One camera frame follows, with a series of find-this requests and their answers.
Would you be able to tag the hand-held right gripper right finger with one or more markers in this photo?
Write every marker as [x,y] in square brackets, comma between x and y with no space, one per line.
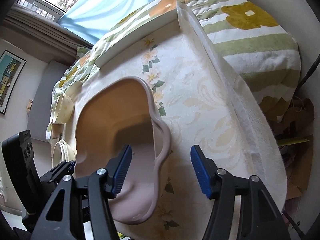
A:
[198,170]

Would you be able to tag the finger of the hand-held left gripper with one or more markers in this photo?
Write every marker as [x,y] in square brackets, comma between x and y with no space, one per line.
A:
[57,171]

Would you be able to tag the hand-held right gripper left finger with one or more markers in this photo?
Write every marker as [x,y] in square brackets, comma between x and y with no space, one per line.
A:
[122,170]

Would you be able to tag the yellow duck print plate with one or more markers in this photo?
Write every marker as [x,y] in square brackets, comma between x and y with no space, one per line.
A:
[56,152]

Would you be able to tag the pink flower-shaped dish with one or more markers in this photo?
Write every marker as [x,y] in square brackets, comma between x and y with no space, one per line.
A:
[110,115]

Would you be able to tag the cream bowl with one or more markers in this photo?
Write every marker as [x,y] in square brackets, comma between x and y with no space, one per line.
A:
[62,107]

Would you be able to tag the small figurine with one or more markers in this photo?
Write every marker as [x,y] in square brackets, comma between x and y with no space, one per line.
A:
[29,104]

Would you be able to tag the grey padded headboard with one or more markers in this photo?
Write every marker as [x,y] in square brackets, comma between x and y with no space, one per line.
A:
[42,100]

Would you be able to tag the white floral tablecloth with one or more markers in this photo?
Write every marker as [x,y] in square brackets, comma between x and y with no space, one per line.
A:
[200,92]

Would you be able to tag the framed houses picture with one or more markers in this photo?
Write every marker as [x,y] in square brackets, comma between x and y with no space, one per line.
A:
[10,80]

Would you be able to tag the green striped pillow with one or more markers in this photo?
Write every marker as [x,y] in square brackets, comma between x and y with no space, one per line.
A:
[82,52]

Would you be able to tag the brown curtain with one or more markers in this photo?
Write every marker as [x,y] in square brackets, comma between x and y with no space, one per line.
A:
[37,30]

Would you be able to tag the green striped floral blanket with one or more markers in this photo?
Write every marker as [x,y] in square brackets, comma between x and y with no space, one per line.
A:
[262,50]

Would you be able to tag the black lamp stand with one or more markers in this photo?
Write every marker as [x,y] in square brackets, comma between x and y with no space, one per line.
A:
[310,70]

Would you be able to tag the light blue cloth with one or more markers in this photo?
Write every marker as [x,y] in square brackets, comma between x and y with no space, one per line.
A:
[107,12]

